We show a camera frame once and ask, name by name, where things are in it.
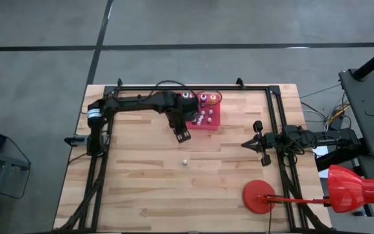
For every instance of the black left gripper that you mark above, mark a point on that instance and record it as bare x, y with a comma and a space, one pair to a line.
179, 126

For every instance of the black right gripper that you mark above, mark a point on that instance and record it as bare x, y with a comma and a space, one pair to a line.
264, 141

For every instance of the dark red food coloring bottle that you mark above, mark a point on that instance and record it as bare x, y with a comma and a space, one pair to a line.
203, 99

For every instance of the yellow food coloring bottle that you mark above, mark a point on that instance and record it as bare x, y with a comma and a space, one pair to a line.
212, 99

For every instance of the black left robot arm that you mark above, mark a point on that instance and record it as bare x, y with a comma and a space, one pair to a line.
135, 104

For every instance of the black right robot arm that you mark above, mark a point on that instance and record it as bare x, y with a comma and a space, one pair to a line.
320, 140

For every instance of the pink plastic bin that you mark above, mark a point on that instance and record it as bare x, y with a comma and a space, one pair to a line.
214, 125

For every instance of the red desk lamp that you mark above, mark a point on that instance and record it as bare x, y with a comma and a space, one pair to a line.
258, 196

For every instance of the white paper sheet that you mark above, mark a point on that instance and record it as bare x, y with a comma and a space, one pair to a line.
319, 151

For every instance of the black cart beam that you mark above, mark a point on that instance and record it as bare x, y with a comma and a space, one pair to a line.
336, 161

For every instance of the grey cart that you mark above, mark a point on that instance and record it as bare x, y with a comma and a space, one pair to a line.
369, 107

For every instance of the black pole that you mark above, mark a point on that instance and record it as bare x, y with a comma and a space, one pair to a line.
373, 61

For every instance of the grey side table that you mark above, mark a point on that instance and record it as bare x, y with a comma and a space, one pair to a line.
5, 157

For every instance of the black aluminium table frame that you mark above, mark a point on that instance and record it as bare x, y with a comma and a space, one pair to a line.
255, 87

